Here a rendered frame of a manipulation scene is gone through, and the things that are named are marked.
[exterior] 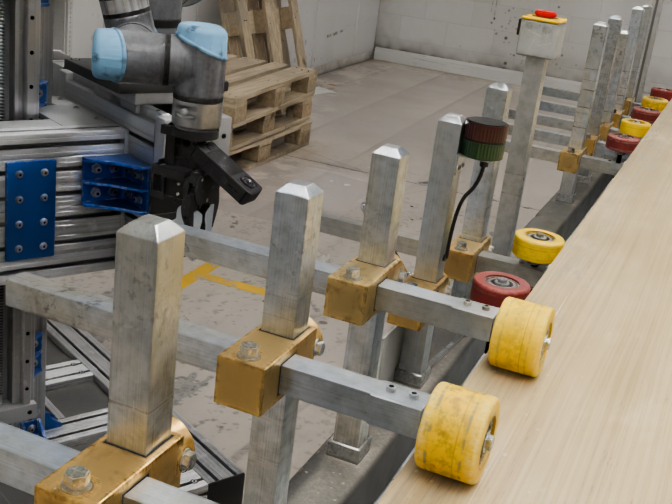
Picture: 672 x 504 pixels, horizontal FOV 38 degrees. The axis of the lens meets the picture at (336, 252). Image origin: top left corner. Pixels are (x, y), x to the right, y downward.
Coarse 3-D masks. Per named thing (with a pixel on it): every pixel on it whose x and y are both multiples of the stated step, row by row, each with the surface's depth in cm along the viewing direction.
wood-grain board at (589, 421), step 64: (640, 192) 194; (576, 256) 151; (640, 256) 155; (576, 320) 126; (640, 320) 128; (512, 384) 106; (576, 384) 108; (640, 384) 110; (512, 448) 93; (576, 448) 94; (640, 448) 96
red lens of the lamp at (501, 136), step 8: (464, 128) 133; (472, 128) 132; (480, 128) 131; (488, 128) 131; (496, 128) 131; (504, 128) 131; (464, 136) 133; (472, 136) 132; (480, 136) 131; (488, 136) 131; (496, 136) 131; (504, 136) 132
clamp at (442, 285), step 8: (408, 280) 141; (416, 280) 141; (424, 280) 141; (440, 280) 142; (448, 280) 146; (424, 288) 138; (432, 288) 139; (440, 288) 141; (448, 288) 145; (392, 320) 137; (400, 320) 137; (408, 320) 136; (408, 328) 136; (416, 328) 136
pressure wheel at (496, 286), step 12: (480, 276) 135; (492, 276) 136; (504, 276) 137; (516, 276) 137; (480, 288) 132; (492, 288) 131; (504, 288) 132; (516, 288) 132; (528, 288) 133; (480, 300) 132; (492, 300) 131
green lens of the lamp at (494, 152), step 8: (464, 144) 133; (472, 144) 132; (480, 144) 131; (504, 144) 133; (464, 152) 133; (472, 152) 132; (480, 152) 132; (488, 152) 132; (496, 152) 132; (488, 160) 132; (496, 160) 133
